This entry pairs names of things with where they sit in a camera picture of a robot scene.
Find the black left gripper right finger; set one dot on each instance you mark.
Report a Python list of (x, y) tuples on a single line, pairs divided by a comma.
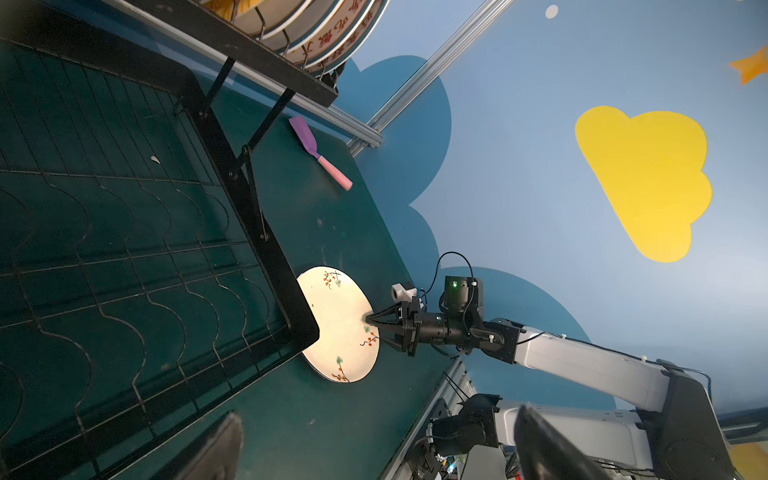
[(544, 453)]

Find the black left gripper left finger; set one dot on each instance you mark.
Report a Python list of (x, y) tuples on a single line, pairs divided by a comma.
[(214, 455)]

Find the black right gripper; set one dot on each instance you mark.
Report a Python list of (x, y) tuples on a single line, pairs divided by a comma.
[(398, 326)]

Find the cream floral sprig plate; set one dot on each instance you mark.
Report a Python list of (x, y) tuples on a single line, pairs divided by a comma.
[(348, 347)]

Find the black wire dish rack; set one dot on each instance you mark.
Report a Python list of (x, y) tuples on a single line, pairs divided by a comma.
[(142, 287)]

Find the white cloud emblem plate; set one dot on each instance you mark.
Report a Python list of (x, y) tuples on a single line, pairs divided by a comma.
[(284, 25)]

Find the green rim lettered plate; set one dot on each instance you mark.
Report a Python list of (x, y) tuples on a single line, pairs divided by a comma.
[(355, 41)]

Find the orange sunburst plate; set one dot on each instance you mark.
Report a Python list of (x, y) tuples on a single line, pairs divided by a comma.
[(324, 40)]

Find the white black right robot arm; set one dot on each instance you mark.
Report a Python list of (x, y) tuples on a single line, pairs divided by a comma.
[(668, 431)]

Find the purple pink spatula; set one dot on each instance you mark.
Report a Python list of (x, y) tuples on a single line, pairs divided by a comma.
[(309, 143)]

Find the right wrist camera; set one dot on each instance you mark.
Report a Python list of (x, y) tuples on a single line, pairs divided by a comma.
[(403, 292)]

